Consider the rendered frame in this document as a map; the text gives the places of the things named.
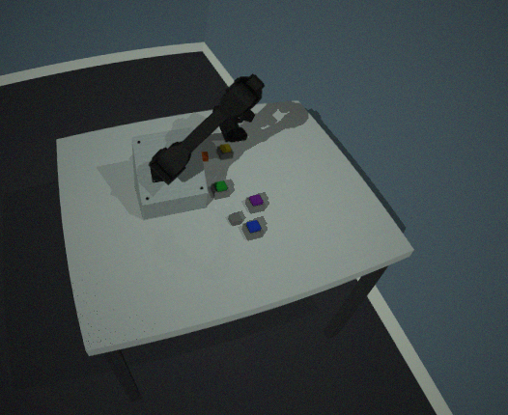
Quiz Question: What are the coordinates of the blue button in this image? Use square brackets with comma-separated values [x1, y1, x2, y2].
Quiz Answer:
[242, 220, 264, 240]

